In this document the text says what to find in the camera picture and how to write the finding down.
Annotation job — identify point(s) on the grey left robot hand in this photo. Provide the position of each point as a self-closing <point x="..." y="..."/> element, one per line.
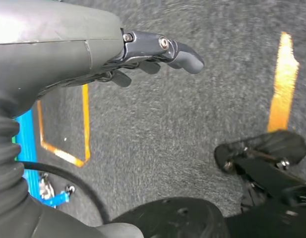
<point x="43" y="59"/>

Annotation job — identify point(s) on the blue metal shelf rack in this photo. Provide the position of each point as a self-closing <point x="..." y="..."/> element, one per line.
<point x="26" y="144"/>

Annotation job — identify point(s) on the yellow floor tape rectangle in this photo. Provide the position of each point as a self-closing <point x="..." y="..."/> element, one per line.
<point x="86" y="131"/>

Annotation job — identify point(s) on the black robot lower body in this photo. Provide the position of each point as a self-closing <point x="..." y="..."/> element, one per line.
<point x="180" y="220"/>

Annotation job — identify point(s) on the torn yellow floor tape strip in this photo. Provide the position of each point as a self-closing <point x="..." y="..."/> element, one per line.
<point x="282" y="92"/>

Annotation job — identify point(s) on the black robot foot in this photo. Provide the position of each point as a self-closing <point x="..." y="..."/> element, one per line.
<point x="279" y="144"/>

